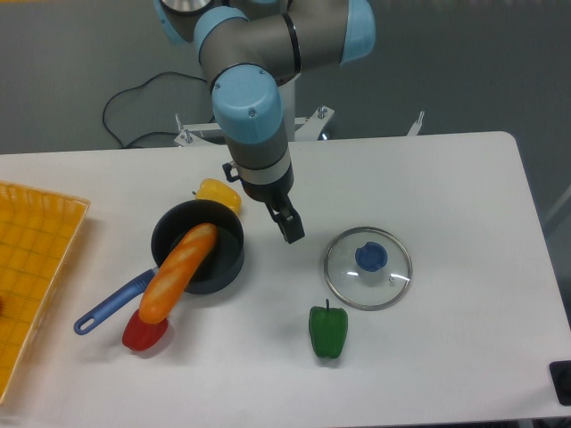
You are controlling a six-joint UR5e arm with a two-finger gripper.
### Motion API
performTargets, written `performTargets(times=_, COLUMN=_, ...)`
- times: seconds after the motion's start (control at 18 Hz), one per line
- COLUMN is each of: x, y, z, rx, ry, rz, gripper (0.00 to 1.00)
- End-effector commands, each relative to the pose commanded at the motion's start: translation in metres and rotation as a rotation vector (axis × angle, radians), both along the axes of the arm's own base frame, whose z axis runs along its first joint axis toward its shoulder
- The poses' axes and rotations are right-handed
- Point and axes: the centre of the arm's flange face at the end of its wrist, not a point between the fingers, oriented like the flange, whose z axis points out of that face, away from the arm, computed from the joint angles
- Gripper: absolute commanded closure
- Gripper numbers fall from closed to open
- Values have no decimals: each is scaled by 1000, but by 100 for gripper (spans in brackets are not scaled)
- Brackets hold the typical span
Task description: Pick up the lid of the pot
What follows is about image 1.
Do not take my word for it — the toy baguette bread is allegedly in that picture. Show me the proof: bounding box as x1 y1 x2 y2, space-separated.
138 223 218 324

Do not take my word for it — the dark pot with blue handle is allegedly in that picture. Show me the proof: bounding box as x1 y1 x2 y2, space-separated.
73 199 244 342

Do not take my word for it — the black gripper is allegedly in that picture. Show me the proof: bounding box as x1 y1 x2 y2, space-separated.
222 161 305 243

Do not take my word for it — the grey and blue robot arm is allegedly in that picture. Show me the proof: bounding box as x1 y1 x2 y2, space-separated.
155 1 377 243

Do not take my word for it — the black cable on floor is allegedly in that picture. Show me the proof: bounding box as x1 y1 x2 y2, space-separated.
102 71 220 149

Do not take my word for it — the black object at table corner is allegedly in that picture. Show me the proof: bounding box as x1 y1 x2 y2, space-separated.
549 360 571 407

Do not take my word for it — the yellow toy bell pepper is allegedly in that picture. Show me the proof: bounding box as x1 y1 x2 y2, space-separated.
193 178 242 215

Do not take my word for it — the green toy bell pepper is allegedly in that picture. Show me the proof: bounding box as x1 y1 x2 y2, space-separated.
308 299 349 359

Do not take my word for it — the glass pot lid blue knob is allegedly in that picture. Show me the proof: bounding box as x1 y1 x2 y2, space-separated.
323 226 413 311

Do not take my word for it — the yellow plastic basket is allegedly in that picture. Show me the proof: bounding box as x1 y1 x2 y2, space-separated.
1 181 90 401

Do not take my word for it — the red toy bell pepper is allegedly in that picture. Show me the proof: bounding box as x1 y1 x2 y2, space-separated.
121 310 169 351

